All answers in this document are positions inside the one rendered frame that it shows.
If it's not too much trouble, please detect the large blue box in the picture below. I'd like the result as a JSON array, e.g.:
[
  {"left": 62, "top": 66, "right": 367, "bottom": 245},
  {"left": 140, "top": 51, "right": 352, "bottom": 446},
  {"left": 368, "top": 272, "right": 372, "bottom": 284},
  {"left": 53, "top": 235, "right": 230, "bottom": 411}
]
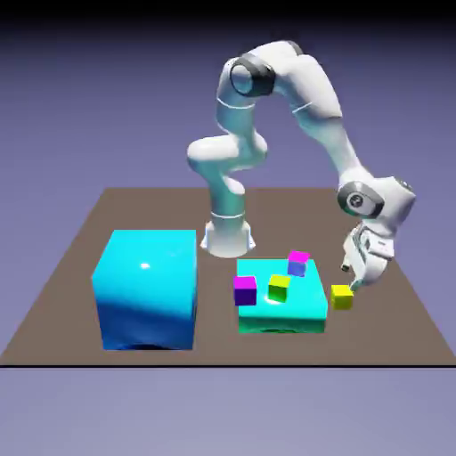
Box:
[{"left": 91, "top": 229, "right": 198, "bottom": 352}]

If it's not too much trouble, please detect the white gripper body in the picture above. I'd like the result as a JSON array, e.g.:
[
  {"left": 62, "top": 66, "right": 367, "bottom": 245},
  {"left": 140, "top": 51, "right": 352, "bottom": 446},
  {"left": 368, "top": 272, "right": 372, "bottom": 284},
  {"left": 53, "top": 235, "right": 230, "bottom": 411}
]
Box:
[{"left": 342, "top": 234, "right": 389, "bottom": 289}]

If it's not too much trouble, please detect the large cyan flat box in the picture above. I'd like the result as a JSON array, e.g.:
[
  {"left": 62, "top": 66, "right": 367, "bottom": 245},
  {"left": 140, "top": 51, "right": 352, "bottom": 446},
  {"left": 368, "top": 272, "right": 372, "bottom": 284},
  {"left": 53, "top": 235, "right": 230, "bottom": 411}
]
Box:
[{"left": 236, "top": 258, "right": 329, "bottom": 335}]

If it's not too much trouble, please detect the small magenta cube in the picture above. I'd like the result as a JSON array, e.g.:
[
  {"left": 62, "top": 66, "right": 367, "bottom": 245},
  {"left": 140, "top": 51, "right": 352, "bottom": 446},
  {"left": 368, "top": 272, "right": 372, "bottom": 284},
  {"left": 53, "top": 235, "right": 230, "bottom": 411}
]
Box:
[
  {"left": 287, "top": 249, "right": 312, "bottom": 278},
  {"left": 232, "top": 275, "right": 258, "bottom": 307}
]

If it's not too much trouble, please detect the small yellow cube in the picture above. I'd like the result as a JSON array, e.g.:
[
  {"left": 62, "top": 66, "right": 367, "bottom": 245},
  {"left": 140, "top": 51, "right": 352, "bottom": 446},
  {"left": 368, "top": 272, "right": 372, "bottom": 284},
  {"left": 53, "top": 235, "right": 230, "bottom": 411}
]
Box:
[
  {"left": 330, "top": 283, "right": 354, "bottom": 311},
  {"left": 267, "top": 273, "right": 292, "bottom": 304}
]

